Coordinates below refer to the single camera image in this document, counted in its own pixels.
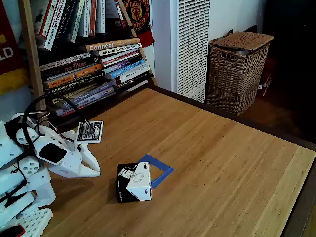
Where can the white louvered heater panel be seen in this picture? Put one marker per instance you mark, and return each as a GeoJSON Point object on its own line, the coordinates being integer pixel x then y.
{"type": "Point", "coordinates": [192, 49]}

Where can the orange spine flat book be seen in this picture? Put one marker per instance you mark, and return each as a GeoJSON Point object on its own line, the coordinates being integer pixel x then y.
{"type": "Point", "coordinates": [74, 75]}

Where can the blue tape square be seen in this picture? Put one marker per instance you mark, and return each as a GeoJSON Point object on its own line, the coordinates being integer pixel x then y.
{"type": "Point", "coordinates": [160, 164]}

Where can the narrow white spine book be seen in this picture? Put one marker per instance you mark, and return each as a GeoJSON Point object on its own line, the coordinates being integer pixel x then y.
{"type": "Point", "coordinates": [87, 17]}

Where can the wide white spine book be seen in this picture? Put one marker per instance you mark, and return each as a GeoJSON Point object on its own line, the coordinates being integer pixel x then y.
{"type": "Point", "coordinates": [100, 17]}

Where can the lavender spine book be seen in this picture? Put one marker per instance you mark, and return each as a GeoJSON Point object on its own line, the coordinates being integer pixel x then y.
{"type": "Point", "coordinates": [93, 95]}

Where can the wrist camera board white mount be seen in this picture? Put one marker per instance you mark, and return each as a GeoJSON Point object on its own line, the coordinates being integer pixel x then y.
{"type": "Point", "coordinates": [90, 132]}

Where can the blue spine book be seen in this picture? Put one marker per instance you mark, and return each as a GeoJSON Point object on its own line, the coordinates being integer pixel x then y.
{"type": "Point", "coordinates": [128, 70]}

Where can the white Modern Romance book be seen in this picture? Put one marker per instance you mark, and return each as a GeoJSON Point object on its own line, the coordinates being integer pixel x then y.
{"type": "Point", "coordinates": [118, 49]}

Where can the red white leaning book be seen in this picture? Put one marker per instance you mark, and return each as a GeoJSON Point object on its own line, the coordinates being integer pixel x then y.
{"type": "Point", "coordinates": [121, 13]}

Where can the red spine white book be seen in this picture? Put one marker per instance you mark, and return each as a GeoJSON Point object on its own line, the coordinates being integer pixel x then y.
{"type": "Point", "coordinates": [48, 17]}

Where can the white cursive title book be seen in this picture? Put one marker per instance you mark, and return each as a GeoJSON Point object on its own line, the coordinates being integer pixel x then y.
{"type": "Point", "coordinates": [64, 60]}

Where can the purple spine book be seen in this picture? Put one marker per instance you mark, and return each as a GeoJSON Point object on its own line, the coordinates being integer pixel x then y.
{"type": "Point", "coordinates": [123, 65]}

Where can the orange spine upright book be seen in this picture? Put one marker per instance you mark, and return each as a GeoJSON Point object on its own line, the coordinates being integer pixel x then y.
{"type": "Point", "coordinates": [93, 17]}

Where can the black spine white text book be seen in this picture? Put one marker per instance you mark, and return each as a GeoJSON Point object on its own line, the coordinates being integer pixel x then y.
{"type": "Point", "coordinates": [133, 81]}

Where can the red black table clamp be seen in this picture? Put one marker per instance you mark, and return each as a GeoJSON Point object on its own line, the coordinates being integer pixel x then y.
{"type": "Point", "coordinates": [14, 232]}

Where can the black and white servo box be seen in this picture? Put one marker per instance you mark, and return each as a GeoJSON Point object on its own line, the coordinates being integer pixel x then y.
{"type": "Point", "coordinates": [133, 180]}

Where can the black no filter book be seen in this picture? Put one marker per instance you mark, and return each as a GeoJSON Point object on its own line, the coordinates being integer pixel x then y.
{"type": "Point", "coordinates": [74, 66]}

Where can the white financial life book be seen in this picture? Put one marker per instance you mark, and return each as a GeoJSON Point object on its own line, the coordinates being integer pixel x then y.
{"type": "Point", "coordinates": [54, 27]}

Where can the dark moral animal book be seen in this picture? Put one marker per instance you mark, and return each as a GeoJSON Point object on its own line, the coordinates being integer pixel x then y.
{"type": "Point", "coordinates": [65, 22]}

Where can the red black football scarf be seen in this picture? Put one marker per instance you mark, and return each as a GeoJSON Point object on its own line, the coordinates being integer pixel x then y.
{"type": "Point", "coordinates": [138, 14]}

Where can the tan Connect book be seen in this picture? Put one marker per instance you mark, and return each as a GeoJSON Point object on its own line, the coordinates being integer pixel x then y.
{"type": "Point", "coordinates": [111, 45]}

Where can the black Rocket Science book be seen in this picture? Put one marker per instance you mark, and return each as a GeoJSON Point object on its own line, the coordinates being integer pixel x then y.
{"type": "Point", "coordinates": [71, 85]}

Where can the white red striped book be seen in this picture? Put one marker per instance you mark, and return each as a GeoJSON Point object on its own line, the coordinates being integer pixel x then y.
{"type": "Point", "coordinates": [118, 57]}

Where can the wooden bookshelf frame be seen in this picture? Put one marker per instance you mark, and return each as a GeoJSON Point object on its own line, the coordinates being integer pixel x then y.
{"type": "Point", "coordinates": [34, 64]}

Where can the white serif title book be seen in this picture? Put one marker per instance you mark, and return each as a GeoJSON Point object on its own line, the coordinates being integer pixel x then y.
{"type": "Point", "coordinates": [130, 75]}

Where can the red bag white print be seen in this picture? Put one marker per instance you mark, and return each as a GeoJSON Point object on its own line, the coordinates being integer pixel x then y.
{"type": "Point", "coordinates": [267, 74]}

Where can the pale green spine book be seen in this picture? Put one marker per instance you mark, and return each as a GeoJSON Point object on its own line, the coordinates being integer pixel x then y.
{"type": "Point", "coordinates": [77, 22]}

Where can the red and yellow banner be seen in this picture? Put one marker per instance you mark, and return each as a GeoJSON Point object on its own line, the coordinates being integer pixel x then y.
{"type": "Point", "coordinates": [11, 29]}

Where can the brown wicker basket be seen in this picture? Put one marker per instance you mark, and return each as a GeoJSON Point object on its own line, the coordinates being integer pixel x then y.
{"type": "Point", "coordinates": [234, 74]}

